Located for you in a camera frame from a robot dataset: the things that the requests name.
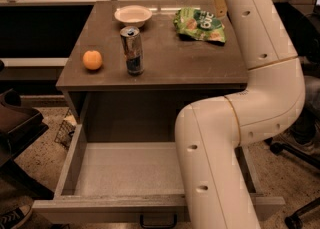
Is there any orange fruit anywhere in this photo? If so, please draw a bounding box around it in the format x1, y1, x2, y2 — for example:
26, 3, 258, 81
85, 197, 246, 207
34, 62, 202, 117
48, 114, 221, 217
82, 50, 103, 70

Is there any black drawer handle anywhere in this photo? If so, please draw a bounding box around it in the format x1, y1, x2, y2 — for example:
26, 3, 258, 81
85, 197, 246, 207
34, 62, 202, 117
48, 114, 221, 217
139, 214, 178, 229

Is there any wire mesh basket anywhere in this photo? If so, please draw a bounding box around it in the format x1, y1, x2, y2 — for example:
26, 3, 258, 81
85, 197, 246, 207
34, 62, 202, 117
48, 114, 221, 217
54, 110, 77, 149

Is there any black white sneaker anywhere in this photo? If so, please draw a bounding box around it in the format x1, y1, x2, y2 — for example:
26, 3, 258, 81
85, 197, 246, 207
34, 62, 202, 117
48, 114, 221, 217
0, 205, 32, 229

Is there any black office chair base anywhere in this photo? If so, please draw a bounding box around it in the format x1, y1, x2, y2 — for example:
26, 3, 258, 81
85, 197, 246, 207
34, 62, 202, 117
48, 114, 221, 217
264, 136, 320, 229

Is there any open grey top drawer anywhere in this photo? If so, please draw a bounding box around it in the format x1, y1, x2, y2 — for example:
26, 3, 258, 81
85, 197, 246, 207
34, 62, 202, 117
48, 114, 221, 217
32, 90, 286, 225

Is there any grey cabinet with top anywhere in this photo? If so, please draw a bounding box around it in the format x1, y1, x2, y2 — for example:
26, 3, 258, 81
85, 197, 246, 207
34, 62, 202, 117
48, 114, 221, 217
57, 1, 248, 116

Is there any grey person shoe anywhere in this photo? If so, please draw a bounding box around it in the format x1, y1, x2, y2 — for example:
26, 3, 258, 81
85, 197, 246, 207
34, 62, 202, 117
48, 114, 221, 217
277, 130, 315, 155

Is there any dark brown chair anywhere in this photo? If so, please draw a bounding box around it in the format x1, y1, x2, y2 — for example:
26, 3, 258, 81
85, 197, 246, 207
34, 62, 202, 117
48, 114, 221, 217
0, 89, 54, 200

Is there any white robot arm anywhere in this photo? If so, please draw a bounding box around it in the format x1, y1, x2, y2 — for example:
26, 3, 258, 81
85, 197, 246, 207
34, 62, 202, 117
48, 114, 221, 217
175, 0, 305, 229

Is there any silver blue energy drink can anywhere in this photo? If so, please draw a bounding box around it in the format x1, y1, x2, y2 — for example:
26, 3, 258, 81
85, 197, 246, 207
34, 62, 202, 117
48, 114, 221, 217
120, 26, 144, 75

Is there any green rice chip bag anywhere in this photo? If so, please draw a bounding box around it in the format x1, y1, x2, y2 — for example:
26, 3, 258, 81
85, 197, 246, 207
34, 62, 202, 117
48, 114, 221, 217
173, 7, 226, 43

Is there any white paper bowl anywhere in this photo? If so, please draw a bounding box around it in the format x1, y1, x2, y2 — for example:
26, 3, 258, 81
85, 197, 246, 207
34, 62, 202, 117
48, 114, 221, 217
114, 5, 152, 28

